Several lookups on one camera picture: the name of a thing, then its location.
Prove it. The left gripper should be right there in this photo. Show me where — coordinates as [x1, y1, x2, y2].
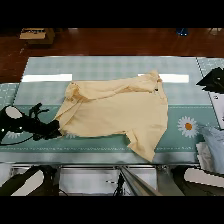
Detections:
[37, 119, 63, 141]

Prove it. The cream T-shirt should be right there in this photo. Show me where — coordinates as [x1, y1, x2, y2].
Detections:
[53, 69, 170, 163]

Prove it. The cardboard box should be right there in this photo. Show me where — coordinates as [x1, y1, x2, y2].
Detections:
[18, 28, 56, 46]

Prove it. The white garment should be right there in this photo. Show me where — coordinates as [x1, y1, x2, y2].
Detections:
[195, 142, 215, 173]

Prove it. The light blue garment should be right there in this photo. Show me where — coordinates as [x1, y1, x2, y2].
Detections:
[199, 124, 224, 175]

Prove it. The white sheet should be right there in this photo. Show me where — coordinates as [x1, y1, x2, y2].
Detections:
[209, 91, 224, 130]

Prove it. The black cable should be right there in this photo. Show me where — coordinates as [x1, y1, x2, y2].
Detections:
[0, 132, 36, 147]
[112, 172, 126, 197]

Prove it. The silver frame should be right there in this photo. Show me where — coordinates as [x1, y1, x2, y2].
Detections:
[0, 152, 205, 197]

